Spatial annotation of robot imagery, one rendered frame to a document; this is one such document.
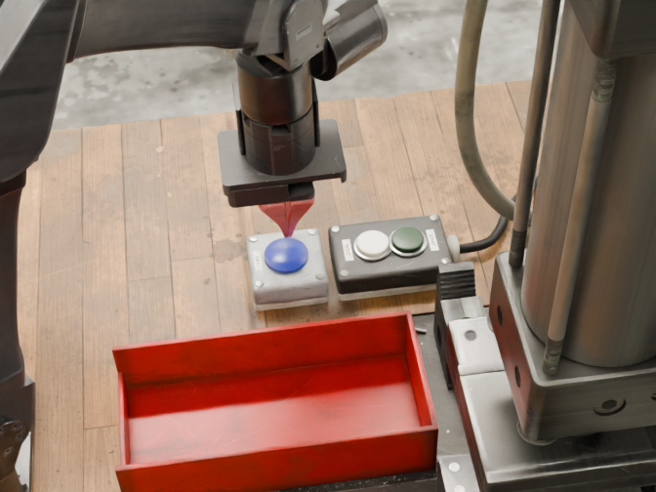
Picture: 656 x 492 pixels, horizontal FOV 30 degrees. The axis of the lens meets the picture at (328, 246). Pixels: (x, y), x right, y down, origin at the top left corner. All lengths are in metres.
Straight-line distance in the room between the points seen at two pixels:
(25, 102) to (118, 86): 2.02
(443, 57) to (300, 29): 1.90
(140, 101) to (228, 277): 1.59
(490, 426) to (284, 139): 0.36
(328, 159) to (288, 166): 0.04
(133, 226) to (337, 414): 0.30
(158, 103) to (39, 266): 1.54
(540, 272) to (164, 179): 0.70
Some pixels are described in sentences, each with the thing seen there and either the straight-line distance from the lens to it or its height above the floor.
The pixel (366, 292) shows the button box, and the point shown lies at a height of 0.91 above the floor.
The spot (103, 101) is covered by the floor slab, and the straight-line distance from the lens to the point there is 2.72.
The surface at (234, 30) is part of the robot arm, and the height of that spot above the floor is 1.24.
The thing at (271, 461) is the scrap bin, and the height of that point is 0.95.
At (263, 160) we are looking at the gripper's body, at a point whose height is 1.08.
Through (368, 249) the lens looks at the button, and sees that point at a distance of 1.10.
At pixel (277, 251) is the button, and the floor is 0.94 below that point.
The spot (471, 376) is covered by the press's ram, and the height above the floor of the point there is 1.18.
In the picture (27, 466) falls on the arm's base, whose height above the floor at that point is 0.91.
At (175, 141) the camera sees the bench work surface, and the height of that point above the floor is 0.90.
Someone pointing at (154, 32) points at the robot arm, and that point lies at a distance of 0.81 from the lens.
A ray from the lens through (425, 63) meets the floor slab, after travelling 2.76.
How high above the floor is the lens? 1.76
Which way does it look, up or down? 48 degrees down
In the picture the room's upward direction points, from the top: 2 degrees counter-clockwise
